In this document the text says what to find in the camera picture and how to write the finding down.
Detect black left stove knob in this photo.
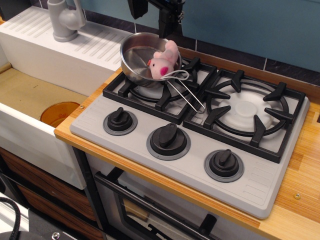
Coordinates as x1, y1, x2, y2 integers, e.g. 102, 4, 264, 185
103, 107, 138, 136

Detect black left burner grate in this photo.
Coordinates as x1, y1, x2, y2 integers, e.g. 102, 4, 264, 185
102, 57, 217, 125

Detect black burner grate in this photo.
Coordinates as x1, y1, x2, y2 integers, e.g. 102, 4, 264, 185
183, 69, 310, 164
102, 57, 217, 125

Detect black braided cable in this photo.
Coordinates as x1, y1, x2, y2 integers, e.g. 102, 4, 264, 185
0, 196, 22, 238

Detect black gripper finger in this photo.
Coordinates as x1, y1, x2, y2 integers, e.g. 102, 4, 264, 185
158, 8, 181, 38
127, 0, 149, 20

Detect stainless steel pan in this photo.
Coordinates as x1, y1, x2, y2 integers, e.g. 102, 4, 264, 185
120, 32, 206, 114

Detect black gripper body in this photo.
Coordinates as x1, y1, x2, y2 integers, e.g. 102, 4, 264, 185
147, 0, 186, 22

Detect wooden drawer cabinet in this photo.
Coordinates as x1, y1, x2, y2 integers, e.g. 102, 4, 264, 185
0, 148, 106, 240

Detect black stove knob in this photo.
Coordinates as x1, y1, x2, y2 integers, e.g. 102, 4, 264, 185
146, 123, 191, 161
103, 107, 138, 136
204, 149, 245, 183

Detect black right stove knob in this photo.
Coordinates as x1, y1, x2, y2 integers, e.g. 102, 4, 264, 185
204, 149, 245, 183

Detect orange sink drain plate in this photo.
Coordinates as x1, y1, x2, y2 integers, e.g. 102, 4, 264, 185
40, 101, 80, 128

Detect pink stuffed pig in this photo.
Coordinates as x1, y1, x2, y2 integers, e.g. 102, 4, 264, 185
147, 40, 190, 81

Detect oven door with handle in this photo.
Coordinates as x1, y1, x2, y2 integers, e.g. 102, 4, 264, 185
94, 166, 226, 240

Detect black middle stove knob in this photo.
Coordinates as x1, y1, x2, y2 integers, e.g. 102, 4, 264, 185
146, 123, 191, 161

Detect grey toy faucet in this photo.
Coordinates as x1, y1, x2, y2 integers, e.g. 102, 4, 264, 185
47, 0, 86, 43

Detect grey toy stove top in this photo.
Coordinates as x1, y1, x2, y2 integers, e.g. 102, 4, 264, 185
69, 46, 311, 220

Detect black right burner grate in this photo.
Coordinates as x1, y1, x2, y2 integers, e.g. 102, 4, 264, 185
183, 69, 310, 164

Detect white toy sink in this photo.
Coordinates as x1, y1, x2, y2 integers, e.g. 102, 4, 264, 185
0, 6, 128, 190

